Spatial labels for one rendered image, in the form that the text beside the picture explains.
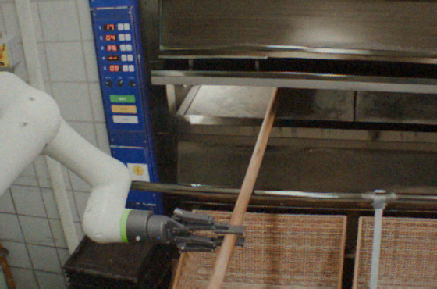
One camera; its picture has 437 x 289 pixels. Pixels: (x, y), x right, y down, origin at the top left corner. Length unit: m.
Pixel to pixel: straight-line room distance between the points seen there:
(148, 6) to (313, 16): 0.52
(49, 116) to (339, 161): 1.15
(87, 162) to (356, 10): 0.91
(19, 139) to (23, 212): 1.41
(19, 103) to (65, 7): 0.88
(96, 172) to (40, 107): 0.40
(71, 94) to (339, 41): 0.95
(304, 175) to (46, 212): 1.07
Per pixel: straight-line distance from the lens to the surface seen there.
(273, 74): 1.87
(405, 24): 1.95
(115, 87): 2.15
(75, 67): 2.22
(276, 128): 2.10
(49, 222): 2.65
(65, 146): 1.57
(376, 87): 1.85
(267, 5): 1.97
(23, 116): 1.30
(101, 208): 1.66
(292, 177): 2.18
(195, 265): 2.36
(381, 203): 1.77
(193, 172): 2.25
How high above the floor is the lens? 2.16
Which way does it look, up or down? 27 degrees down
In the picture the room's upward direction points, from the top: 5 degrees counter-clockwise
